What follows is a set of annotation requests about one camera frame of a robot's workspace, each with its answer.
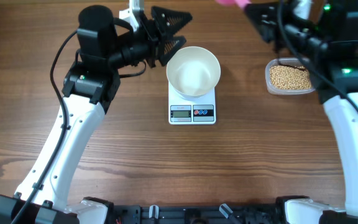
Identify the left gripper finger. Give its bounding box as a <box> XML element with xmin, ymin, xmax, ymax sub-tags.
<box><xmin>158</xmin><ymin>36</ymin><xmax>186</xmax><ymax>66</ymax></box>
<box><xmin>151</xmin><ymin>6</ymin><xmax>193</xmax><ymax>42</ymax></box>

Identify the pink measuring scoop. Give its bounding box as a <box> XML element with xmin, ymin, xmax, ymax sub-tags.
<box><xmin>215</xmin><ymin>0</ymin><xmax>251</xmax><ymax>9</ymax></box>

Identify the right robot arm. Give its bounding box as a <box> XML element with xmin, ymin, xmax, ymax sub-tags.
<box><xmin>244</xmin><ymin>1</ymin><xmax>358</xmax><ymax>223</ymax></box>

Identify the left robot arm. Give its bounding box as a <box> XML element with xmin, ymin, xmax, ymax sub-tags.
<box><xmin>0</xmin><ymin>1</ymin><xmax>192</xmax><ymax>223</ymax></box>

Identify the white bowl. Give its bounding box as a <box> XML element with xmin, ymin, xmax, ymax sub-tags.
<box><xmin>166</xmin><ymin>46</ymin><xmax>221</xmax><ymax>98</ymax></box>

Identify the white digital kitchen scale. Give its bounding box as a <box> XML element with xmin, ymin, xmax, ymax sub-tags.
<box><xmin>168</xmin><ymin>84</ymin><xmax>217</xmax><ymax>125</ymax></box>

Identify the clear plastic container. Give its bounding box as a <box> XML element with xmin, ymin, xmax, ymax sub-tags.
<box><xmin>265</xmin><ymin>58</ymin><xmax>315</xmax><ymax>95</ymax></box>

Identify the soybeans pile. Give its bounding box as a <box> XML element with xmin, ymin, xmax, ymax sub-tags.
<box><xmin>269</xmin><ymin>65</ymin><xmax>312</xmax><ymax>90</ymax></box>

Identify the left black cable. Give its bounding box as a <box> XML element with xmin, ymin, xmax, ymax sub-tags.
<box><xmin>9</xmin><ymin>29</ymin><xmax>79</xmax><ymax>224</ymax></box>

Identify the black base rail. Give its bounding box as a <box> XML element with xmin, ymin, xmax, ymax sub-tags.
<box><xmin>106</xmin><ymin>204</ymin><xmax>283</xmax><ymax>224</ymax></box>

